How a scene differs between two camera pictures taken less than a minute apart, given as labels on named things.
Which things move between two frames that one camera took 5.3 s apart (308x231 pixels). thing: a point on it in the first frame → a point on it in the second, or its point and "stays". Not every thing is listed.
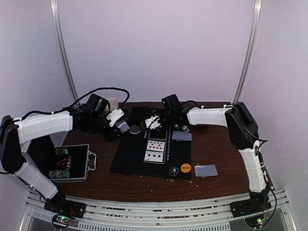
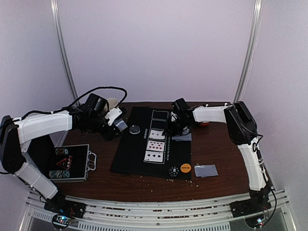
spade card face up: [157, 157] stays
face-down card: [181, 135] stays
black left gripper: [110, 136] stays
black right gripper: [160, 119] → [175, 127]
